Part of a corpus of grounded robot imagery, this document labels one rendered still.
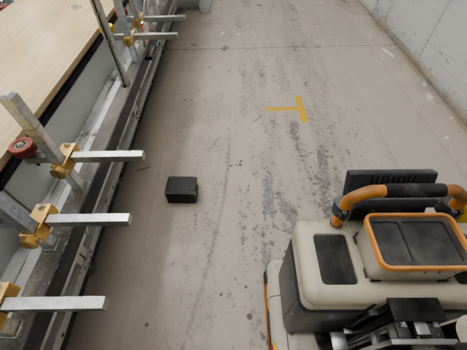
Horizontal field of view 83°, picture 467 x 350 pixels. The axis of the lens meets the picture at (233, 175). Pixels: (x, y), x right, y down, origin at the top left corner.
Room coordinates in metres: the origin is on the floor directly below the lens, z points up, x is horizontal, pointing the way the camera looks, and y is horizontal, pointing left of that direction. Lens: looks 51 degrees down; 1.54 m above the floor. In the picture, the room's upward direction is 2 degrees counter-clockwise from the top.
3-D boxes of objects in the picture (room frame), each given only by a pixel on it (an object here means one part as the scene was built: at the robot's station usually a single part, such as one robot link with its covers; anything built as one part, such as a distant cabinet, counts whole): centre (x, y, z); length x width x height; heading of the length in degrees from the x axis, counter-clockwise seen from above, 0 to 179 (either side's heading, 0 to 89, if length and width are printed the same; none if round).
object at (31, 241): (0.42, 0.62, 0.81); 0.14 x 0.06 x 0.05; 179
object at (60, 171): (0.67, 0.62, 0.84); 0.14 x 0.06 x 0.05; 179
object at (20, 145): (0.69, 0.75, 0.85); 0.08 x 0.08 x 0.11
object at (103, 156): (0.68, 0.55, 0.83); 0.43 x 0.03 x 0.04; 89
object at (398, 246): (0.28, -0.46, 0.87); 0.23 x 0.15 x 0.11; 88
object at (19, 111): (0.64, 0.62, 0.90); 0.04 x 0.04 x 0.48; 89
